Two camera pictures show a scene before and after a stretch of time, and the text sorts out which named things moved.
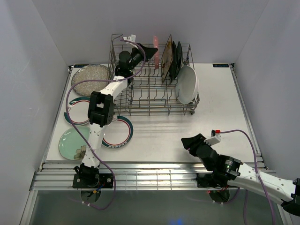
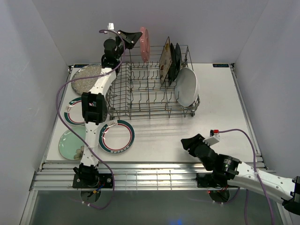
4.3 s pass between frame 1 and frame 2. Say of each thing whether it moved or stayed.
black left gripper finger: moved
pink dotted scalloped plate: moved
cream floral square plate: stayed
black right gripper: stayed
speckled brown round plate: stayed
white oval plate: stayed
